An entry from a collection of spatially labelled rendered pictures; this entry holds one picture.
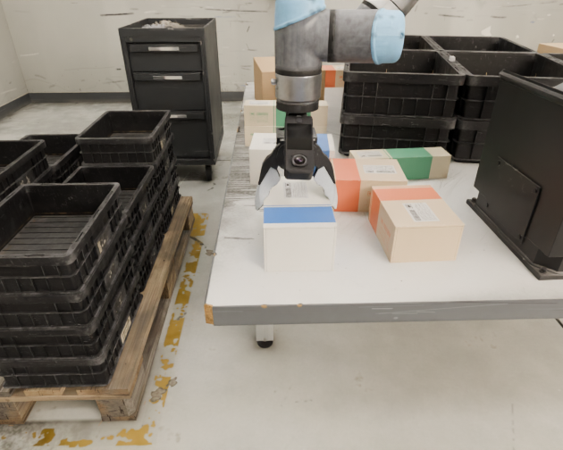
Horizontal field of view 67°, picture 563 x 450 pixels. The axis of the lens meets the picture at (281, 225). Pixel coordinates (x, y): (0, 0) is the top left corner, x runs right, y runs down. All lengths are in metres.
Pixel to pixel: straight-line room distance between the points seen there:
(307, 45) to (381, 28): 0.11
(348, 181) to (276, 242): 0.26
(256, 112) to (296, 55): 0.59
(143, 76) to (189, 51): 0.30
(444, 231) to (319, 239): 0.22
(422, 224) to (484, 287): 0.14
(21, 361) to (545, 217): 1.25
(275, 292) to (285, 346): 0.89
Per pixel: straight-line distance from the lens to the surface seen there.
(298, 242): 0.70
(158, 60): 2.57
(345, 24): 0.68
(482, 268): 0.82
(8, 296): 1.21
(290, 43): 0.68
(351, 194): 0.91
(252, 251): 0.79
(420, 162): 1.10
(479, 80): 1.19
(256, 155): 1.01
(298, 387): 1.46
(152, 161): 1.80
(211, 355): 1.56
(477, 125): 1.22
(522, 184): 0.86
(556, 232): 0.80
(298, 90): 0.69
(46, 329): 1.25
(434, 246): 0.79
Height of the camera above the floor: 1.14
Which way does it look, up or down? 31 degrees down
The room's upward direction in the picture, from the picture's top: straight up
